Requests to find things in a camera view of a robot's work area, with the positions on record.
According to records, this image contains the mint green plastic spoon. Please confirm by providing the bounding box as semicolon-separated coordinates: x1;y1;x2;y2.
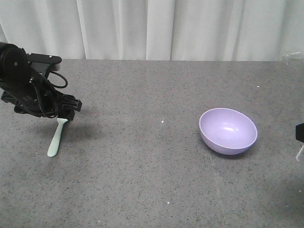
47;118;68;158

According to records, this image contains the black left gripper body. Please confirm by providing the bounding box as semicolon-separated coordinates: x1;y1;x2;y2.
0;69;68;118

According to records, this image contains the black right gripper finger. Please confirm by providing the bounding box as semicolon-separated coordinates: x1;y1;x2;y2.
295;123;304;143

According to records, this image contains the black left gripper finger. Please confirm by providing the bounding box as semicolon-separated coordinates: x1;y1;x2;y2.
58;109;75;120
62;95;82;112

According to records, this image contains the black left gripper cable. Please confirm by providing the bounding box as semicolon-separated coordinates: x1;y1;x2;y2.
35;70;68;119

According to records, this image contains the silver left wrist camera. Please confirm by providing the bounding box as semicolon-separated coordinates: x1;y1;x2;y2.
27;53;62;74

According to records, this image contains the purple plastic bowl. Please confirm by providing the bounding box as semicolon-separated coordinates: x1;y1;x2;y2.
199;108;258;155

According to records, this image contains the white pleated curtain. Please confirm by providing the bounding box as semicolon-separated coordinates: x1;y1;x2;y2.
0;0;304;61

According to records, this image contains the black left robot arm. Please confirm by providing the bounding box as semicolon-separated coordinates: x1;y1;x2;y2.
0;42;82;121

